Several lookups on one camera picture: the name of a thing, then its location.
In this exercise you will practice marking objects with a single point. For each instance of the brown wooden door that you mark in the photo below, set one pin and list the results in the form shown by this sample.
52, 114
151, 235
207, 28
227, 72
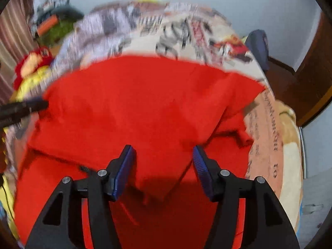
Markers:
316, 77

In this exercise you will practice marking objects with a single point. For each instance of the dark grey plush toy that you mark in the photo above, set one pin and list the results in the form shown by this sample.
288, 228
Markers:
67, 12

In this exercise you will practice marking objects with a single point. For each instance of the red plush toy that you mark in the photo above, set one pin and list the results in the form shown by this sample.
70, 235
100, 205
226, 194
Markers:
33, 59

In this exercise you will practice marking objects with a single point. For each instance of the printed bed quilt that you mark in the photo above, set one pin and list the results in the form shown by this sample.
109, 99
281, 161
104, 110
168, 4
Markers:
181, 39

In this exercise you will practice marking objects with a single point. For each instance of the brown striped curtain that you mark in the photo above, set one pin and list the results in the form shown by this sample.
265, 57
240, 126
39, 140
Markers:
13, 31

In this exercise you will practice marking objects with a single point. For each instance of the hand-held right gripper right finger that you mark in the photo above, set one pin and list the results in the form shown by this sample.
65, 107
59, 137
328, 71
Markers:
203, 172

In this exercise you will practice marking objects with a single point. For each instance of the dark blue backpack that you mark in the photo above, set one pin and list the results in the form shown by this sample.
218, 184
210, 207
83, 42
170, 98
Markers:
258, 48

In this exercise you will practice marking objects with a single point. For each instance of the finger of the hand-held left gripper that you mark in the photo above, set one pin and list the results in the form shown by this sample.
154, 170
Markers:
23, 107

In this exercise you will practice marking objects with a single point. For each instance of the red zip jacket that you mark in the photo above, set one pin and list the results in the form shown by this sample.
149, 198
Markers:
142, 103

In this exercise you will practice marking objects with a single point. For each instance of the yellow cloth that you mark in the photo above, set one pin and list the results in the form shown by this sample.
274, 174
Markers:
31, 85

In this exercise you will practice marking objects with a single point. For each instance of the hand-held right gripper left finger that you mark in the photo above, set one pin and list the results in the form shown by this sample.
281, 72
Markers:
124, 172

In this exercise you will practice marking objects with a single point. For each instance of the grey printed pillow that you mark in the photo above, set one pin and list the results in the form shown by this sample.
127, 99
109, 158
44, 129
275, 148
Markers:
103, 31

